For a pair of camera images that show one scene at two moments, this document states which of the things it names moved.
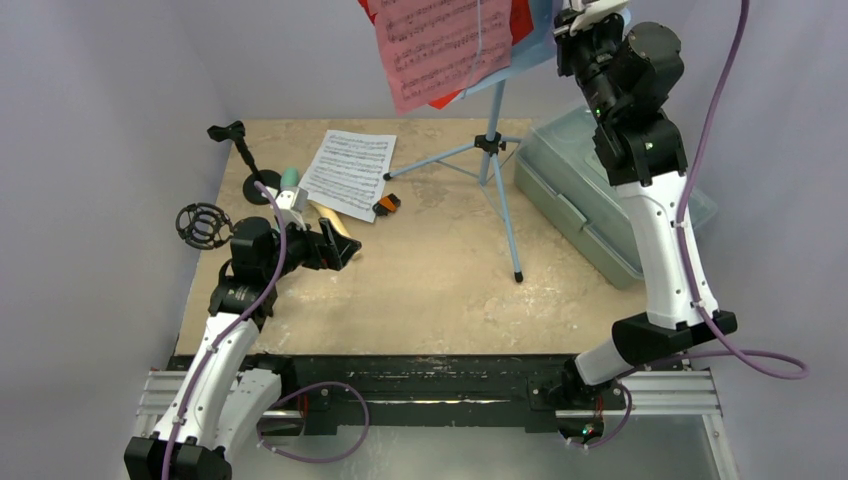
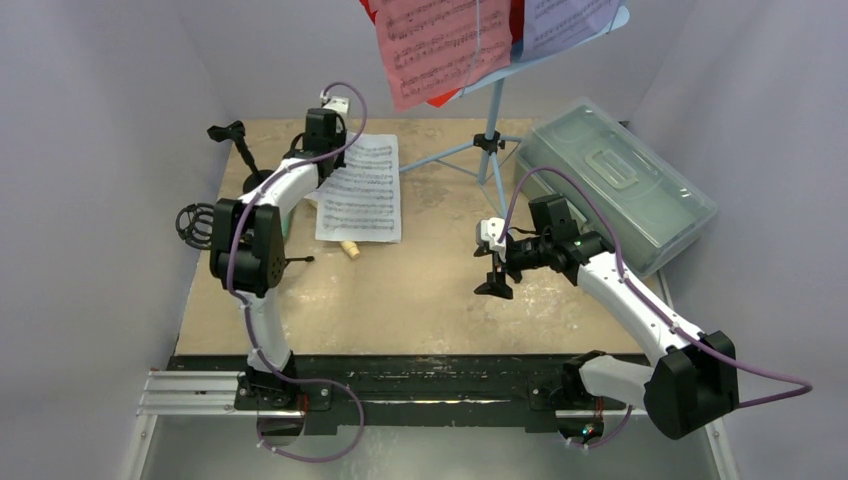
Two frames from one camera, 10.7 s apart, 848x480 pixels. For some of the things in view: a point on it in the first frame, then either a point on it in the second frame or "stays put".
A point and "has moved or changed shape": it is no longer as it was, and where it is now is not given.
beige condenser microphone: x=334 y=219 has moved or changed shape
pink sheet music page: x=439 y=47 stays put
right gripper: x=577 y=41 -> x=499 y=263
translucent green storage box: x=562 y=182 stays put
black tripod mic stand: x=204 y=226 stays put
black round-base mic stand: x=267 y=178 stays put
